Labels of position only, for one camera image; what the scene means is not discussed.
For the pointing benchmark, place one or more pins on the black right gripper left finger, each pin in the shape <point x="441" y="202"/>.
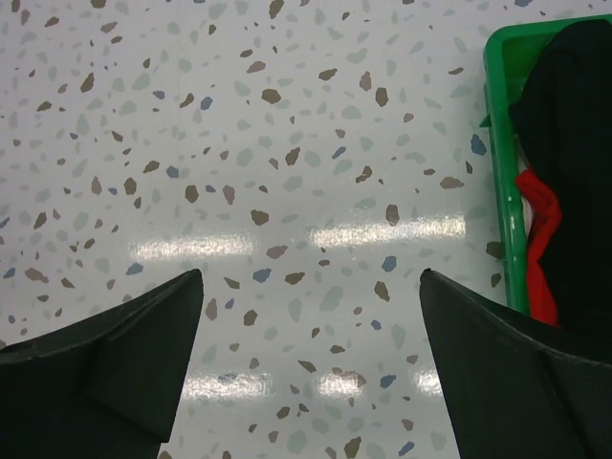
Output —
<point x="108" y="386"/>

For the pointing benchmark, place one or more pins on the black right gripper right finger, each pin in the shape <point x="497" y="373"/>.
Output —
<point x="515" y="387"/>

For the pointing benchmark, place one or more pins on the black t shirt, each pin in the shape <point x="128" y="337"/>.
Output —
<point x="563" y="123"/>

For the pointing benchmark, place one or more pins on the red t shirt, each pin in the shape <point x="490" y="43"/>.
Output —
<point x="546" y="217"/>

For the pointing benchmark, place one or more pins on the green plastic basket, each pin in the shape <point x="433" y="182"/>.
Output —
<point x="509" y="56"/>

